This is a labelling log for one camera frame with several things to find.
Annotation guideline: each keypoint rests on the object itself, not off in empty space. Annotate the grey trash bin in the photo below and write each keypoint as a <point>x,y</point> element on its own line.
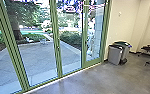
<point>115,55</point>

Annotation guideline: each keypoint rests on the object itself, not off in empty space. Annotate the green framed glass door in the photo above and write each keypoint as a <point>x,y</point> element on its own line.
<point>71,56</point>
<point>37,60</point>

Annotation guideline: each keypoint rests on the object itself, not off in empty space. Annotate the large tree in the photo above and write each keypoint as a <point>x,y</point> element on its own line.
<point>16,23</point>

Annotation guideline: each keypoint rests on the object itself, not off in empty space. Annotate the white wall sensor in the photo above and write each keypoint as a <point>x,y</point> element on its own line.
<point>119,14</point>

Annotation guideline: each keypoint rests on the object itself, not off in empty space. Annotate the green lidded trash bin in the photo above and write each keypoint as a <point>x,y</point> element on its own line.
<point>126,48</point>

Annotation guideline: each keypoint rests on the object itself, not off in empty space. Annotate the long green hedge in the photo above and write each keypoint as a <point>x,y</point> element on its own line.
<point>32,37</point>

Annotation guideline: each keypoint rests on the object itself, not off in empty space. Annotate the white garden statue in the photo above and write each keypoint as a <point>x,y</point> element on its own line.
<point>89,43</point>

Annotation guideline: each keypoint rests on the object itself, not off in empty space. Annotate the green shrub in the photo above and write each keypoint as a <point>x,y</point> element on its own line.
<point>71,38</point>

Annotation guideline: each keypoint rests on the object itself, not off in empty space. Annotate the small garden chair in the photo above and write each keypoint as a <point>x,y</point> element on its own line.
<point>42,40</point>

